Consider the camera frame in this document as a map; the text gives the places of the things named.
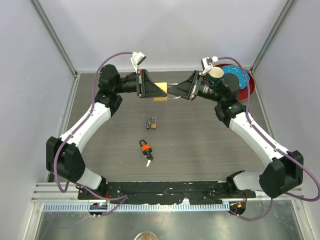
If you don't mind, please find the small brass padlock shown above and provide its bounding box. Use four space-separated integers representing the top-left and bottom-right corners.
150 116 157 129

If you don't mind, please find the dark green cup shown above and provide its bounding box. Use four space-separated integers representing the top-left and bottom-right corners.
207 66 224 84

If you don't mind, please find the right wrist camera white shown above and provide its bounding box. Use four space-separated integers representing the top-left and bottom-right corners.
201 56 219 76

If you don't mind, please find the large brass padlock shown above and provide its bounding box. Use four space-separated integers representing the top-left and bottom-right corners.
153 82 178 102

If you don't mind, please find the small padlock key bunch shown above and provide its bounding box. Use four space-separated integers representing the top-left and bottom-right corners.
146 116 153 130

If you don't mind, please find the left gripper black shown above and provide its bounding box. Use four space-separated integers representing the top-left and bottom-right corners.
114 69 168 99

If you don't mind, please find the red round tray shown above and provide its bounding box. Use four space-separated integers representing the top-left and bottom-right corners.
216 63 256 102

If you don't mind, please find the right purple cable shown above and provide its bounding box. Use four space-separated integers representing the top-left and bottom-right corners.
217 56 320 221

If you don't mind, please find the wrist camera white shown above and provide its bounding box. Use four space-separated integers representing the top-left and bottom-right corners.
201 56 219 76
130 51 146 74

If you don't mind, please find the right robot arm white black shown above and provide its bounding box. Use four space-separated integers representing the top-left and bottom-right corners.
167 70 304 199

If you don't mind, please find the blue dotted plate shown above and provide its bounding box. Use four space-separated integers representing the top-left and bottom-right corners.
222 65 250 90

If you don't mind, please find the white slotted cable duct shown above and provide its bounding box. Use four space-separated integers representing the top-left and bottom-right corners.
42 201 230 212

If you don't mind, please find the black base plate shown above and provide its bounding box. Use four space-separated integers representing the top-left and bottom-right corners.
93 181 256 205

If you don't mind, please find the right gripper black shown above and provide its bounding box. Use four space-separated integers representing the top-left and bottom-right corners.
167 70 225 104

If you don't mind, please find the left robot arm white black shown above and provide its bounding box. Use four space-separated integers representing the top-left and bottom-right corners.
46 64 167 200

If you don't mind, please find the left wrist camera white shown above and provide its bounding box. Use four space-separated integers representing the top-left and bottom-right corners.
130 51 146 74

